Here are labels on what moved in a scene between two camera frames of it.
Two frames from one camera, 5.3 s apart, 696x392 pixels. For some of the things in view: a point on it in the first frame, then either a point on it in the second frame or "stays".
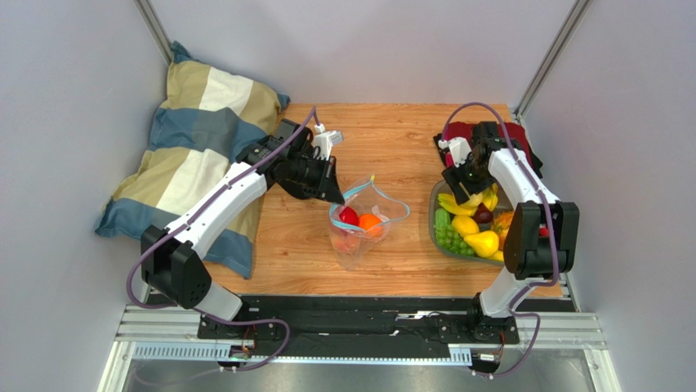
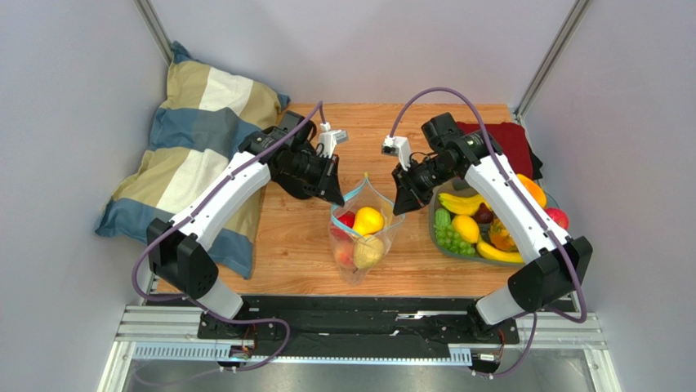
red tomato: x=349 y=216 stays
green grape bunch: x=448 y=238 stays
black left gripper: x=332 y=191 stays
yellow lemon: x=484 y=243 to x=368 y=221
